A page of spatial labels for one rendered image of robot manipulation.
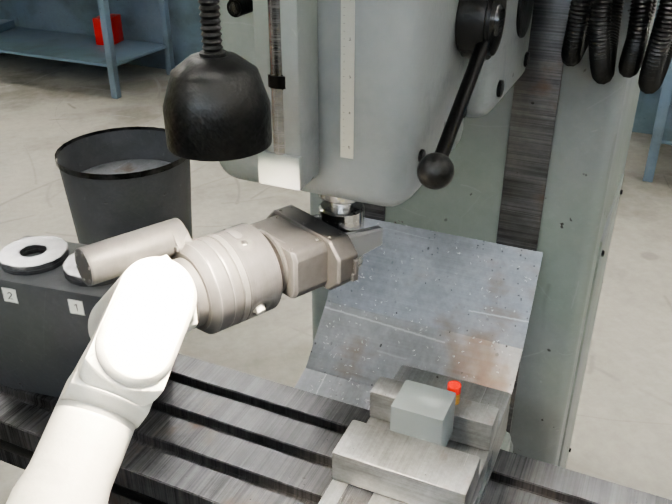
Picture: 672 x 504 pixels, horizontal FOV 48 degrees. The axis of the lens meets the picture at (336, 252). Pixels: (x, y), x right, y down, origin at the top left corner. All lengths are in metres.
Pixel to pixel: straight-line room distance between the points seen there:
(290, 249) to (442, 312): 0.51
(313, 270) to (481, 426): 0.30
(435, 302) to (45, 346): 0.57
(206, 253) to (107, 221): 2.04
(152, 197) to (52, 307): 1.64
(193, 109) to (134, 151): 2.56
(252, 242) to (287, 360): 1.99
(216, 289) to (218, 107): 0.22
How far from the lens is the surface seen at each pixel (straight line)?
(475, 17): 0.69
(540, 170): 1.09
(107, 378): 0.61
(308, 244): 0.71
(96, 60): 5.72
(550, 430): 1.33
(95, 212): 2.70
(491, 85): 0.80
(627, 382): 2.74
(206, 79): 0.49
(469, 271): 1.16
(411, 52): 0.61
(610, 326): 3.01
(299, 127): 0.61
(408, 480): 0.82
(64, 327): 1.06
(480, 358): 1.16
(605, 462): 2.42
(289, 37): 0.60
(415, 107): 0.63
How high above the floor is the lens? 1.60
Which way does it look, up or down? 29 degrees down
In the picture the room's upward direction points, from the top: straight up
